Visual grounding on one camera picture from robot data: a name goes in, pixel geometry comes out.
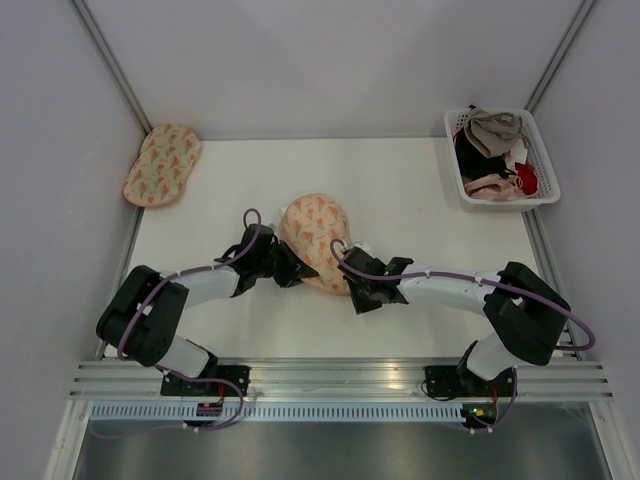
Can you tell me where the floral mesh laundry bag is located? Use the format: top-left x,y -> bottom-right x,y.
279,193 -> 351,296

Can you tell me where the floral laundry bag front stacked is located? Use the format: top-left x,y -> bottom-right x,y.
122,124 -> 202,208

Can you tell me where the beige grey bra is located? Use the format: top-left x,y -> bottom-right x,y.
463,107 -> 524,158

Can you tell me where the black bra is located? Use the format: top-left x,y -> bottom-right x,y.
454,130 -> 516,180

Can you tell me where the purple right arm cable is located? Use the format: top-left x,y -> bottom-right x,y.
328,238 -> 597,436

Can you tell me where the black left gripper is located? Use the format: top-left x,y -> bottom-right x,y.
255,240 -> 318,288

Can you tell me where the aluminium front rail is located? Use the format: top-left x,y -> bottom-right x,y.
69,357 -> 613,402

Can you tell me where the aluminium left side rail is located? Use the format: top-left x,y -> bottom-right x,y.
111,207 -> 144,295

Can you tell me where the white plastic laundry basket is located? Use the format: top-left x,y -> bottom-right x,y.
444,106 -> 561,213

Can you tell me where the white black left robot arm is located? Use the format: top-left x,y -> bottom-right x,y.
96,223 -> 319,396

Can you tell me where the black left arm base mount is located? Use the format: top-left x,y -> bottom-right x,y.
160,365 -> 251,398

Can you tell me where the red bra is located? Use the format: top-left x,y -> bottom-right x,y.
515,162 -> 538,197

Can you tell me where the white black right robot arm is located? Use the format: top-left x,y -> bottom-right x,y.
338,247 -> 570,401

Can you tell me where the pink bra in basket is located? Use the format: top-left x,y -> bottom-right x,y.
464,174 -> 528,202

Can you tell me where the white slotted cable duct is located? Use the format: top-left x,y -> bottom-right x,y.
91,401 -> 465,423

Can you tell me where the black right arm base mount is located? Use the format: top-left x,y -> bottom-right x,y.
421,365 -> 482,401

